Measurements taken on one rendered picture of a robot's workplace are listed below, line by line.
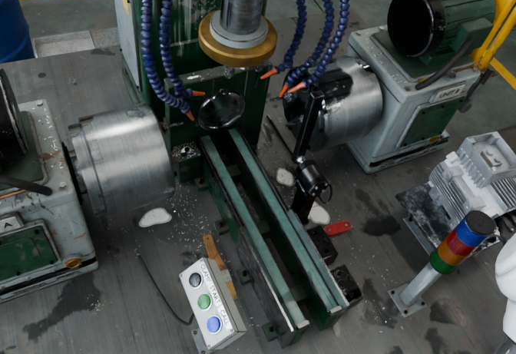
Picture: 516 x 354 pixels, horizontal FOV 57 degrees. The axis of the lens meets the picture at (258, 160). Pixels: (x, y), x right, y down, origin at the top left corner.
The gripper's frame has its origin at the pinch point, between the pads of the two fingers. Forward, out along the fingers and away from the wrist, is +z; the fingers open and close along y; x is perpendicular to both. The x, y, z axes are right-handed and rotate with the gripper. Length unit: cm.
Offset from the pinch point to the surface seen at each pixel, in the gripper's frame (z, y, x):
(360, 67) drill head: 38.7, 22.9, -6.3
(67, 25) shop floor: 210, 105, 135
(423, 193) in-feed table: 6.0, 8.3, 14.1
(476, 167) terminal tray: 2.7, 5.1, -6.1
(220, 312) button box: -15, 77, -5
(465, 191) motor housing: -1.6, 8.1, -1.7
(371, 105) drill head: 28.2, 22.6, -2.4
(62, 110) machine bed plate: 69, 105, 35
